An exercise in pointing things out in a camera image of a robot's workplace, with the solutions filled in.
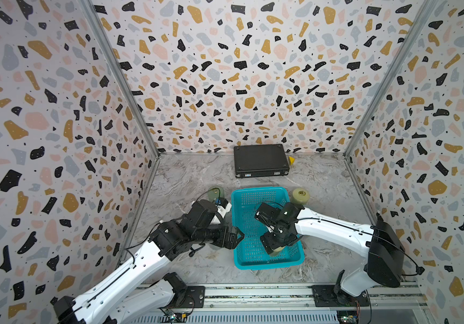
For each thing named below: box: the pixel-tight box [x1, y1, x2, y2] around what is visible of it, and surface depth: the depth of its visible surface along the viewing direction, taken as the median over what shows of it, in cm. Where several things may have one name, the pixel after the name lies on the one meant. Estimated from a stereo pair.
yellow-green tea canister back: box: [291, 187, 310, 206], surface depth 96 cm
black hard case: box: [234, 143, 290, 179], surface depth 119 cm
